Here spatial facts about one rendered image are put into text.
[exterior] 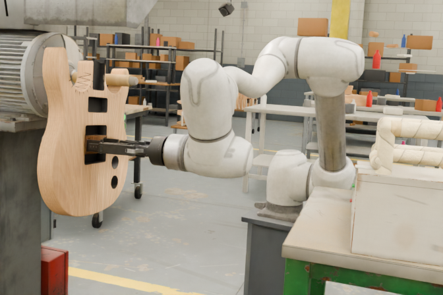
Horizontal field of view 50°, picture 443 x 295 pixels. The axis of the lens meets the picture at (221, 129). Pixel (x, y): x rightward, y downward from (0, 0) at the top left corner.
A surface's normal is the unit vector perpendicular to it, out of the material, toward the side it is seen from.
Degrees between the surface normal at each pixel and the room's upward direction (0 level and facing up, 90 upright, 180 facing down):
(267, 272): 90
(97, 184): 87
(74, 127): 87
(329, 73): 124
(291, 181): 87
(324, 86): 133
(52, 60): 77
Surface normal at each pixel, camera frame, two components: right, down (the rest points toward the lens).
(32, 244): 0.95, 0.09
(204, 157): -0.34, 0.47
